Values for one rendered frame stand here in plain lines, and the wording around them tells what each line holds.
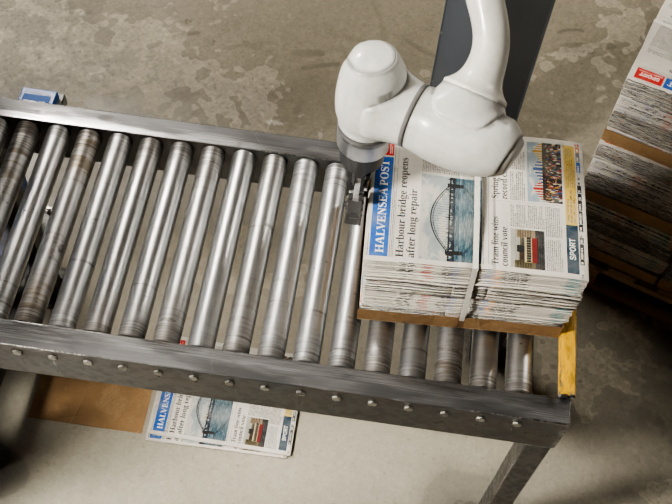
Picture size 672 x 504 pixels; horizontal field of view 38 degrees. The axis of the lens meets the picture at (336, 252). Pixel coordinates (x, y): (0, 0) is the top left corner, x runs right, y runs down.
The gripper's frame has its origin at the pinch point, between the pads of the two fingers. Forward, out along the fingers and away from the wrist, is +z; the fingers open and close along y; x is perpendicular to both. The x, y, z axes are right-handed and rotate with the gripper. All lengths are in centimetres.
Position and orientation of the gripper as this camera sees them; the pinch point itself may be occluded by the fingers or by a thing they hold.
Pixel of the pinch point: (354, 210)
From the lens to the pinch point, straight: 175.2
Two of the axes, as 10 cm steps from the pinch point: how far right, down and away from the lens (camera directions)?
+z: -0.6, 5.1, 8.6
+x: -9.9, -1.4, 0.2
